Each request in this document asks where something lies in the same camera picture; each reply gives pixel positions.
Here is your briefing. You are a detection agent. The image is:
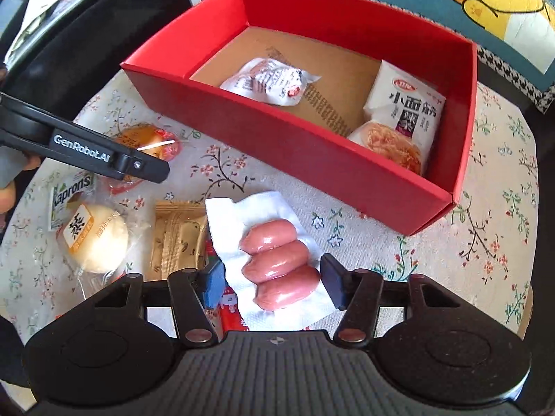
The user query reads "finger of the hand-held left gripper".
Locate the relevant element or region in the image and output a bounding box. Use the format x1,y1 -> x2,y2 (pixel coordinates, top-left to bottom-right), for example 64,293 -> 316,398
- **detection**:
108,146 -> 171,184

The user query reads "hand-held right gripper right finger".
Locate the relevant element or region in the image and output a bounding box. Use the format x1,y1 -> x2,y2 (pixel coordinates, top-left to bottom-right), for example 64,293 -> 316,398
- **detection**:
320,253 -> 471,343

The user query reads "floral tablecloth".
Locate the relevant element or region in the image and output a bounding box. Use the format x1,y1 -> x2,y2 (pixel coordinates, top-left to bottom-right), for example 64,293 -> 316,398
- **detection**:
0,67 -> 538,339

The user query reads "person's left hand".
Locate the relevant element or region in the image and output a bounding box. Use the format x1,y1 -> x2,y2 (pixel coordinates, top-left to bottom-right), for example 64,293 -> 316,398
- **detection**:
0,156 -> 43,214

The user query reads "green and white cracker packet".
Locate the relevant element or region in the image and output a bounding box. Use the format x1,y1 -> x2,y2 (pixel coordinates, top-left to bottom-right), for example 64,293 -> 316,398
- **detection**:
47,171 -> 97,231

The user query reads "red cardboard box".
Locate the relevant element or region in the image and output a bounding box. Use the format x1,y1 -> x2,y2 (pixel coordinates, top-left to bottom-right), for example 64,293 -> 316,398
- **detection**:
120,0 -> 479,237

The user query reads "white crumpled snack packet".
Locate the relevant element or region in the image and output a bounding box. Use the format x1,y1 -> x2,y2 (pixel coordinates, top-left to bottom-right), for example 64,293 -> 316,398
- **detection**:
219,57 -> 322,107

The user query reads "pale round bun packet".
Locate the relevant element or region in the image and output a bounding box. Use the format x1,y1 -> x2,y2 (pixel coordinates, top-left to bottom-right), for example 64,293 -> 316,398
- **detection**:
54,201 -> 144,295

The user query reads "red festive snack packet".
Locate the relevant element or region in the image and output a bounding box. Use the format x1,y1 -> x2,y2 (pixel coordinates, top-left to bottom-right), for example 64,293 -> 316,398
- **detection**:
204,236 -> 248,343

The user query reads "gold wafer packet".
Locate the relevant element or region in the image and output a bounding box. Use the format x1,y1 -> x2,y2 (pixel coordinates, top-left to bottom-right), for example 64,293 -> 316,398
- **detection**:
145,200 -> 213,282

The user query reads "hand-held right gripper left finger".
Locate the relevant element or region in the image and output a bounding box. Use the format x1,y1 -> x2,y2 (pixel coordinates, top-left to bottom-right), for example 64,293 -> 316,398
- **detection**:
84,257 -> 227,348

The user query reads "orange bun packet red label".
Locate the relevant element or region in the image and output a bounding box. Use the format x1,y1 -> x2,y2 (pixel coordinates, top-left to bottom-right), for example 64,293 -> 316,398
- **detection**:
106,123 -> 185,196

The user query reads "clear pack of three sausages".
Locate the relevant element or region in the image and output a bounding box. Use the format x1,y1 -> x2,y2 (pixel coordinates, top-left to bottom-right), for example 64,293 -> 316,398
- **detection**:
205,191 -> 343,330

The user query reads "white packet with orange print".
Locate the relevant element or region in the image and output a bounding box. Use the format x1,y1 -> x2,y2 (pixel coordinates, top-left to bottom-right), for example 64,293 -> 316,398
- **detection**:
347,60 -> 447,177

